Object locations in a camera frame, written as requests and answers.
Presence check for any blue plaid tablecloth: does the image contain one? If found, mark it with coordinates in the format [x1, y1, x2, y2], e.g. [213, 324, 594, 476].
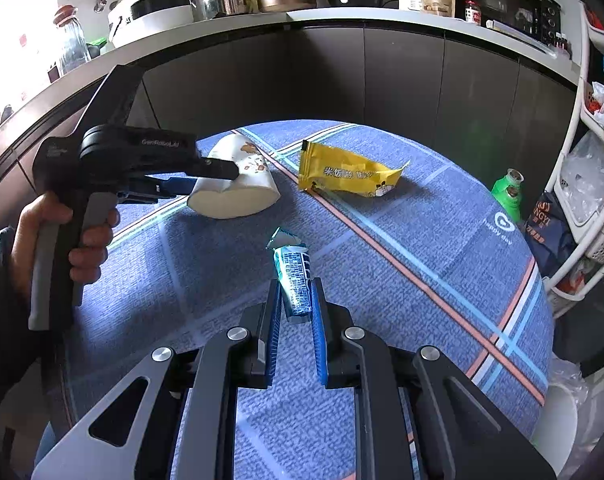
[42, 120, 555, 480]

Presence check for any yellow snack wrapper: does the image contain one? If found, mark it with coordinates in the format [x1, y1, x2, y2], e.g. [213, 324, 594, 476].
[297, 140, 411, 198]

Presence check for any green plastic bottle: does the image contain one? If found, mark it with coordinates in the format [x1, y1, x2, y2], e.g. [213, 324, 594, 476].
[490, 169, 525, 223]

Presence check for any person's left hand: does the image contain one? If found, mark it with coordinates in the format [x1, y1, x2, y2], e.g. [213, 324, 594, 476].
[12, 192, 121, 287]

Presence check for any translucent white plastic bag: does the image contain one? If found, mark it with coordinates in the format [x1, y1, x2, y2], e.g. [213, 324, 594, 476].
[562, 132, 604, 226]

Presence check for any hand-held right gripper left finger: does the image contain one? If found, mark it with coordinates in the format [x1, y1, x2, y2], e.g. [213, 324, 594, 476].
[32, 277, 283, 480]

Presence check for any dark blue printed bag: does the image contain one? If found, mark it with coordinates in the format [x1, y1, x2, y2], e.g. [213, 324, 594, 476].
[524, 191, 577, 278]

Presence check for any glass jar brown lid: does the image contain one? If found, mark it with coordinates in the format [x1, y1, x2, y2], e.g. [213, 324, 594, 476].
[53, 5, 90, 76]

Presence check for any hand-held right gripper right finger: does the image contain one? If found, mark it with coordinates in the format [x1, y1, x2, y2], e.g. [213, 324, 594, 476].
[309, 277, 557, 480]

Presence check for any person's left forearm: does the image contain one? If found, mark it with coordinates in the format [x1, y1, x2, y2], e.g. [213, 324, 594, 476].
[0, 227, 83, 436]

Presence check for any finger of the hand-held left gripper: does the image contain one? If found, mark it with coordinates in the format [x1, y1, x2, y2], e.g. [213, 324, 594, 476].
[118, 175, 203, 206]
[182, 156, 241, 181]

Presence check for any black toaster oven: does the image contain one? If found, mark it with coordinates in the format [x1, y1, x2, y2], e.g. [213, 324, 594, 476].
[454, 0, 562, 46]

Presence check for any dark kitchen counter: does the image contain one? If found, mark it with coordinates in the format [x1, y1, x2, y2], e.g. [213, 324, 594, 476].
[0, 5, 582, 261]

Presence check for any white rice cooker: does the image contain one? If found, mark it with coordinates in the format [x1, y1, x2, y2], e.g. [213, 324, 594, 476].
[107, 0, 195, 46]

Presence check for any white round bin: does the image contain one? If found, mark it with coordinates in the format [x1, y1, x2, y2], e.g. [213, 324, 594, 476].
[532, 382, 580, 476]

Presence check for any clear plastic bag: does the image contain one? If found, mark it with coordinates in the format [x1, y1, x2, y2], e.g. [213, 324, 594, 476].
[552, 357, 590, 411]

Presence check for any crushed white paper cup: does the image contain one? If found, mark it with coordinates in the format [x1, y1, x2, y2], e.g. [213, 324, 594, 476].
[187, 133, 281, 220]

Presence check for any small blue white wrapper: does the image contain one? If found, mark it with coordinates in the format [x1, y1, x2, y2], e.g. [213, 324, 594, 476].
[266, 227, 313, 324]

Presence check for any white plastic storage rack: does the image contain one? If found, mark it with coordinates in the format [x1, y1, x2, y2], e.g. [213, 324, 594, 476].
[544, 0, 604, 318]

